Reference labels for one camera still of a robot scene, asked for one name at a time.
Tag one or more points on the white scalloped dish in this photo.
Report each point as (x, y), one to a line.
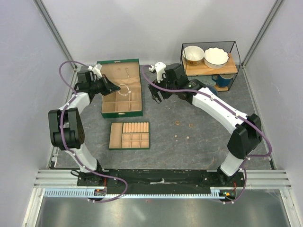
(216, 58)

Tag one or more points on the light blue cable duct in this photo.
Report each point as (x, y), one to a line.
(93, 194)

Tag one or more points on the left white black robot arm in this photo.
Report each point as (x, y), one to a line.
(65, 125)

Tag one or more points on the blue mug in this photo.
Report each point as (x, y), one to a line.
(222, 80)

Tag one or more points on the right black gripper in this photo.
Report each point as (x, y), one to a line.
(154, 90)

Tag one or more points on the blue ceramic bowl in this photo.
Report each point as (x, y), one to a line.
(212, 89)

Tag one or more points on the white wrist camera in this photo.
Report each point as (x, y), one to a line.
(96, 70)
(159, 69)

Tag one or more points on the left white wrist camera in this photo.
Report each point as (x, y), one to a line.
(96, 70)

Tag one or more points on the white ceramic bowl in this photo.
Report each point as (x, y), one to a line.
(193, 55)

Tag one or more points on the green jewelry tray insert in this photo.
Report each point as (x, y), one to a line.
(129, 135)

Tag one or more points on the black wire shelf rack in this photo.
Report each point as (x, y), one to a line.
(204, 73)

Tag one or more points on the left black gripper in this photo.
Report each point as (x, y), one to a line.
(109, 87)

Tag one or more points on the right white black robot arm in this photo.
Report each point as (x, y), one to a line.
(245, 129)

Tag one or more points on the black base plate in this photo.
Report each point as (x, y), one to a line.
(159, 181)

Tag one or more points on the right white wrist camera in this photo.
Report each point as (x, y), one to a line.
(159, 69)

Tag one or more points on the green open jewelry box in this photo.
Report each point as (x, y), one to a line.
(128, 101)

